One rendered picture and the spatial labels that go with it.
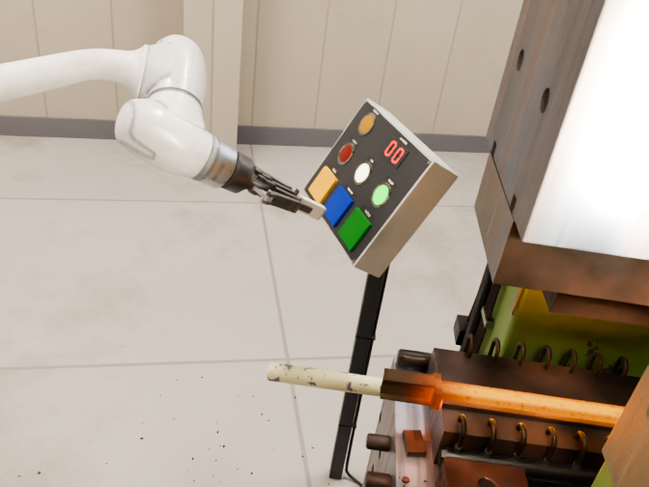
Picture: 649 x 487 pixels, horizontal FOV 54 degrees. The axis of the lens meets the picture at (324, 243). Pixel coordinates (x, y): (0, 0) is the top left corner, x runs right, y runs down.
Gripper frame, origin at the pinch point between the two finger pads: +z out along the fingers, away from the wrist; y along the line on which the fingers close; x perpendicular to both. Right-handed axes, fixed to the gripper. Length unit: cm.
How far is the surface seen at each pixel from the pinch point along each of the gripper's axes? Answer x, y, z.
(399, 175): 15.3, 1.0, 13.2
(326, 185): 1.1, -17.8, 12.5
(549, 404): 5, 54, 23
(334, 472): -78, -8, 72
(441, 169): 21.7, 7.2, 16.2
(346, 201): 2.5, -7.7, 12.5
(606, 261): 29, 59, 0
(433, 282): -39, -96, 147
